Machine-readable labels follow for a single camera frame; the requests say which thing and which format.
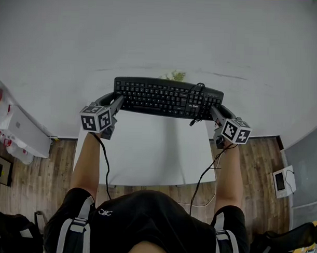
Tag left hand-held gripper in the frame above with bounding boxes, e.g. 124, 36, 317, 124
79, 91, 125, 141

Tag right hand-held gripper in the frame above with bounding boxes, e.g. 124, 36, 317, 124
209, 104, 254, 150

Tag black keyboard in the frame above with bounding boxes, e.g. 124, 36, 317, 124
112, 76, 225, 121

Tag person's left forearm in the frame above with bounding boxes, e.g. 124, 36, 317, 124
70, 130, 107, 200

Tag person's right forearm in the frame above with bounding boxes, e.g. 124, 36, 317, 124
214, 142, 244, 214

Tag white flowers in vase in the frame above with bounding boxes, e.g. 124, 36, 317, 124
158, 68, 187, 82

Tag white device with screen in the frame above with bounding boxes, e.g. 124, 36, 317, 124
272, 164, 298, 200

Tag white cabinet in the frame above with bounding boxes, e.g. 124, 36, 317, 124
0, 103, 56, 159

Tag clear plastic bag red labels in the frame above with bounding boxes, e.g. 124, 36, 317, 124
0, 76, 16, 131
0, 129, 36, 166

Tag person's black shirt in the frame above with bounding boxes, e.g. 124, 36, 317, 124
42, 186, 252, 253

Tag black framed picture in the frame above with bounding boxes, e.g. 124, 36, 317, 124
0, 150, 15, 188

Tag black office chair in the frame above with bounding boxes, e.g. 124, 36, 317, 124
250, 219, 317, 253

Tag black backpack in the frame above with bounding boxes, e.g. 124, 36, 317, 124
0, 205, 46, 253

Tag black USB cable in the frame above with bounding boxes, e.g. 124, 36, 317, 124
187, 82, 210, 128

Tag left hand-held gripper black cable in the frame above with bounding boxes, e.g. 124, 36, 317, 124
90, 133, 115, 200

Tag hand-held gripper black cable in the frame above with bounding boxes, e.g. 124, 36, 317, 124
189, 142, 238, 218
90, 133, 115, 200

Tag right hand-held gripper black cable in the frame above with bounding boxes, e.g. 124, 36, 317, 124
189, 142, 238, 218

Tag white floor cable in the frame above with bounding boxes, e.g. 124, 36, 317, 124
176, 149, 223, 208

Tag grey harness strap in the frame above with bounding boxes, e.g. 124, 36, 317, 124
56, 194, 94, 253
211, 212, 242, 253

